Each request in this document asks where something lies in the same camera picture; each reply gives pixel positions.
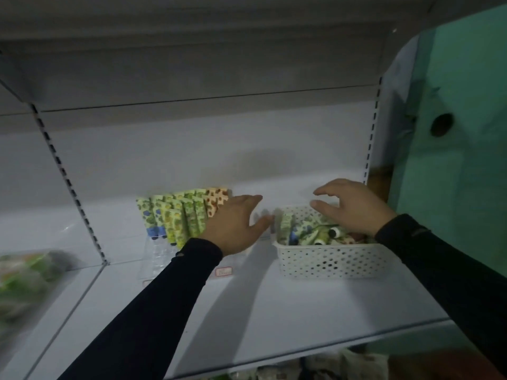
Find person's left hand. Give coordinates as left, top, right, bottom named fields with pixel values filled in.
left=200, top=194, right=275, bottom=258

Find person's right hand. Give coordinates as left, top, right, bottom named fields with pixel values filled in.
left=309, top=178, right=398, bottom=237

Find tube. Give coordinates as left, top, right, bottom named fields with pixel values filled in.
left=184, top=199, right=199, bottom=238

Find white perforated basket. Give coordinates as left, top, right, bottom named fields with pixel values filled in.
left=272, top=205, right=391, bottom=280

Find clear acrylic display rack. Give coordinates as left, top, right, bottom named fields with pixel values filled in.
left=138, top=217, right=274, bottom=284

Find white store shelf unit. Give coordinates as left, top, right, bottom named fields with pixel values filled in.
left=0, top=0, right=507, bottom=380

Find row of cream tubes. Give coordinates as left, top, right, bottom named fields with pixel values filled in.
left=136, top=187, right=230, bottom=239

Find person's right forearm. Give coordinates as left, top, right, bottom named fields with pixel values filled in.
left=374, top=213, right=507, bottom=376

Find group of white green pouches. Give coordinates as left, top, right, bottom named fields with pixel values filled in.
left=221, top=348, right=391, bottom=380

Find clear bag of green sweets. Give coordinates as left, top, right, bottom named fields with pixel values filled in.
left=0, top=251, right=74, bottom=341

